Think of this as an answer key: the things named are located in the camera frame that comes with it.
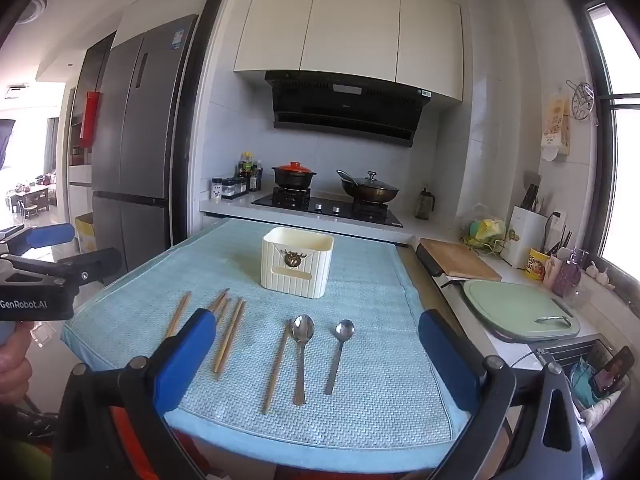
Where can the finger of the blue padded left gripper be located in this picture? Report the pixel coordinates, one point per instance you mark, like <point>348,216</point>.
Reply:
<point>27,237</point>

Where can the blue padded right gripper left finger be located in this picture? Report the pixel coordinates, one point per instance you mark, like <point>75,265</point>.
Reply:
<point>160,381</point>

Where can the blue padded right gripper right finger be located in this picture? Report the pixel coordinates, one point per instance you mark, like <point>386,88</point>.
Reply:
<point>468,376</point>

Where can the steel spoon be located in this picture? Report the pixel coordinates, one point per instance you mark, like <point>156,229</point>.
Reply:
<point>302,332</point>
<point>342,332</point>

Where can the white upper kitchen cabinets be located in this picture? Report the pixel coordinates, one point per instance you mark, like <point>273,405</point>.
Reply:
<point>414,42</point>

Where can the person's left hand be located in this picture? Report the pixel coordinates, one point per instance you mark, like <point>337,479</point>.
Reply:
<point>15,369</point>

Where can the green cutting board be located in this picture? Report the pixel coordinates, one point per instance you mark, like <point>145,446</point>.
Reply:
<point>519,312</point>

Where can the wooden cutting board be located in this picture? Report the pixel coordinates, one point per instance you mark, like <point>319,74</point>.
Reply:
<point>454,260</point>

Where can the yellow instant noodle cup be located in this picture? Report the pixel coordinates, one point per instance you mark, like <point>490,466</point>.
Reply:
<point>536,265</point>

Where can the yellow green cloth rack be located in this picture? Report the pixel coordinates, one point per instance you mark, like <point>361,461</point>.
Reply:
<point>482,231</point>

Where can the light blue woven table mat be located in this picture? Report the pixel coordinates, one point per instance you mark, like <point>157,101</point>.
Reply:
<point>387,393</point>

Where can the smartphone in sink rack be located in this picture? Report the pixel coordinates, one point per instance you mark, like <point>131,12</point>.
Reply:
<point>607,378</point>

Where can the cream utensil holder box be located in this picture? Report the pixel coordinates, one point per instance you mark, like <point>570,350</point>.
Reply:
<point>296,262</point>

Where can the white knife block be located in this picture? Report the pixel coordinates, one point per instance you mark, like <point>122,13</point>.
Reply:
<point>525,230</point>

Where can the dark glass jug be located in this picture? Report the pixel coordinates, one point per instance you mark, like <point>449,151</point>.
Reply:
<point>425,205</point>

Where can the grey double door refrigerator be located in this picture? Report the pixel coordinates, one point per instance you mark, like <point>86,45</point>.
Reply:
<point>131,153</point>

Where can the spice jar rack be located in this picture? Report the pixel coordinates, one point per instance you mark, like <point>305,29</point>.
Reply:
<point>227,188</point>

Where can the seasoning bottles group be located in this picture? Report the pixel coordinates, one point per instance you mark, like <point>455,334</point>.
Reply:
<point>249,173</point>

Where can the dark wok glass lid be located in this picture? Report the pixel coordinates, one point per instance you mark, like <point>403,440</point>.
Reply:
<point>368,189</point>

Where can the black gas stove top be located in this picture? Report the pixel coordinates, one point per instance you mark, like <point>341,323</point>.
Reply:
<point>303,200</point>

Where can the black pot orange lid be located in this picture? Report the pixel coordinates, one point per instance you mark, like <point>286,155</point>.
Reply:
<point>293,176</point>

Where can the black range hood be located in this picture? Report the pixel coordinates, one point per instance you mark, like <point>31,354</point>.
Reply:
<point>374,109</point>

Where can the red wall hanging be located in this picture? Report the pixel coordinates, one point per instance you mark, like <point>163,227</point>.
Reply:
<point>88,124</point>

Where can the wall paper bag dispenser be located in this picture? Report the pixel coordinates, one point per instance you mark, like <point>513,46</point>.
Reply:
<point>555,139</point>

